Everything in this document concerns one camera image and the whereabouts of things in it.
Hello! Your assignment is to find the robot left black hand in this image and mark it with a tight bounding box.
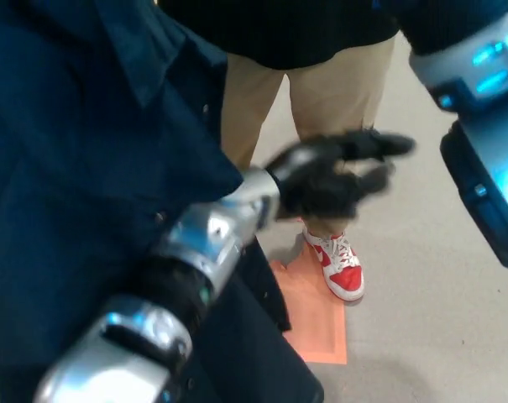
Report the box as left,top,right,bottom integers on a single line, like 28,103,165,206
264,128,417,223

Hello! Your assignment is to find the navy blue coat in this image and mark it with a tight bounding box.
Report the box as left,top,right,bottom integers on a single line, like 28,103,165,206
0,0,326,403

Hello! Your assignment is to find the person's left red sneaker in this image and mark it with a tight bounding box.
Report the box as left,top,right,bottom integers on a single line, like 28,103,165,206
302,226,365,302

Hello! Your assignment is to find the orange square floor mat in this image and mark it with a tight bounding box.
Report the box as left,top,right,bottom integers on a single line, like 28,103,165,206
270,241,349,365

